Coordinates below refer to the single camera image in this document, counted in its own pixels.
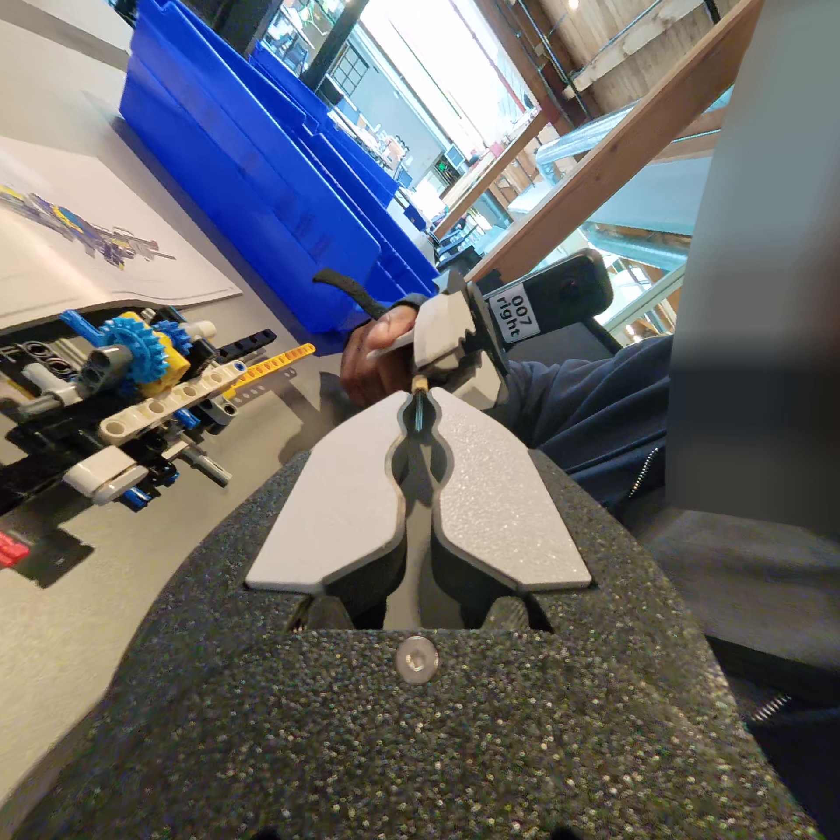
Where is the blue plastic bin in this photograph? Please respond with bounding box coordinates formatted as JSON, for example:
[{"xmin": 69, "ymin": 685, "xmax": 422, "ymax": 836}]
[
  {"xmin": 121, "ymin": 0, "xmax": 383, "ymax": 358},
  {"xmin": 249, "ymin": 42, "xmax": 441, "ymax": 316}
]

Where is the person's right forearm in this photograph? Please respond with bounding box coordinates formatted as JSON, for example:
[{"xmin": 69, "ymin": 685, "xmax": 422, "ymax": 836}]
[{"xmin": 489, "ymin": 335, "xmax": 673, "ymax": 487}]

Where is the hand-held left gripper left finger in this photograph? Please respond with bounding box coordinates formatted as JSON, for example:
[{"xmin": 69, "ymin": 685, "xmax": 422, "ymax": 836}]
[{"xmin": 244, "ymin": 390, "xmax": 411, "ymax": 595}]

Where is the person's right hand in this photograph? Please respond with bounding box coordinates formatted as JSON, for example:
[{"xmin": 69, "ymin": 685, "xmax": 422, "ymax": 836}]
[{"xmin": 340, "ymin": 307, "xmax": 425, "ymax": 408}]

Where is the white printed instruction sheet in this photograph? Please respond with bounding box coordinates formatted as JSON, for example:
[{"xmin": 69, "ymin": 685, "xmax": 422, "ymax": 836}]
[{"xmin": 0, "ymin": 134, "xmax": 244, "ymax": 329}]

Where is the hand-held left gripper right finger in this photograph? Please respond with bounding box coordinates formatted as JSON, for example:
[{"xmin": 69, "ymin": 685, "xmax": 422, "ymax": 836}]
[{"xmin": 430, "ymin": 388, "xmax": 593, "ymax": 595}]

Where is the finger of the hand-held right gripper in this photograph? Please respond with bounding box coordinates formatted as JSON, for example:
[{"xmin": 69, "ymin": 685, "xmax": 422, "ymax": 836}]
[
  {"xmin": 427, "ymin": 314, "xmax": 491, "ymax": 393},
  {"xmin": 412, "ymin": 292, "xmax": 475, "ymax": 378}
]

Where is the lego vehicle model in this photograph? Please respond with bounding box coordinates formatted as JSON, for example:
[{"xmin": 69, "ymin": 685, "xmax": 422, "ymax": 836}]
[{"xmin": 0, "ymin": 308, "xmax": 317, "ymax": 572}]

